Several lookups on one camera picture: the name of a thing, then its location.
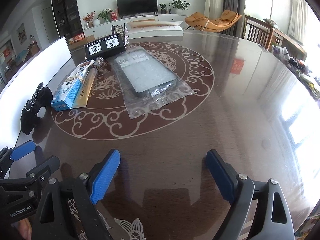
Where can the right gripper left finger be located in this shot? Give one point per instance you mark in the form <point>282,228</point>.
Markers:
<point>62,203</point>

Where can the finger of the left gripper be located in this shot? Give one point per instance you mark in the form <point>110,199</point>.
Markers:
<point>10,155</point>
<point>42,167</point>

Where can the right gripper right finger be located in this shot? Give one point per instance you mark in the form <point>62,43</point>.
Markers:
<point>272,219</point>

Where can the black knitted cloth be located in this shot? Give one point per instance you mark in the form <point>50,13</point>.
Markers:
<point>29,120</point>

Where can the blue white medicine box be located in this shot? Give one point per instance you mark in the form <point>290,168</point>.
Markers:
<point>66,95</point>

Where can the gold cream tube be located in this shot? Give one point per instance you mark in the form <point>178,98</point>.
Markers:
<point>82,97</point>

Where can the phone case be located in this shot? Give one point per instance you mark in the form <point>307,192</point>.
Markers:
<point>146,83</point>

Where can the black box with pictures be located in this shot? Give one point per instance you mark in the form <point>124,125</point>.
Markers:
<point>104,47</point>

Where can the person's left hand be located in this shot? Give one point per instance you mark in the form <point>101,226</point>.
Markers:
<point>21,229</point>

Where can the large white cardboard box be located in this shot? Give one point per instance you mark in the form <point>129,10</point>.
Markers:
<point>23,84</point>

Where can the brown cardboard box on floor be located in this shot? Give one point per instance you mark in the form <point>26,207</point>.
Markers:
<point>81,43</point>

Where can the red flower vase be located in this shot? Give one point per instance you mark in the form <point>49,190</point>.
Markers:
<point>88,19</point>

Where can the white tv cabinet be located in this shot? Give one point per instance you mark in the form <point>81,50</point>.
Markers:
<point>104,29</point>

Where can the black display cabinet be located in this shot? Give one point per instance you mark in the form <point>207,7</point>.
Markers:
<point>67,18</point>

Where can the green plant left of tv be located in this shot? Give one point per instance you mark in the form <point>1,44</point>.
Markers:
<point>105,15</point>

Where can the white flat box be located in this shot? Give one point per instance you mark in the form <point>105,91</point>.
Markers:
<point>143,29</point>

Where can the wooden dining chair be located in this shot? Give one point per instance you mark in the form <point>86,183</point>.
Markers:
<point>258,32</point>

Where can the black television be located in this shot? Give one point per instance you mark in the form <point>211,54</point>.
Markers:
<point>133,7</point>

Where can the orange lounge chair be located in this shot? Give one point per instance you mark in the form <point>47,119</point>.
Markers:
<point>200,22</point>

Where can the small potted plant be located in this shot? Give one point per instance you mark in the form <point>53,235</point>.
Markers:
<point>163,8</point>

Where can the green potted plant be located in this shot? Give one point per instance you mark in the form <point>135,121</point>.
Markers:
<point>179,6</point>

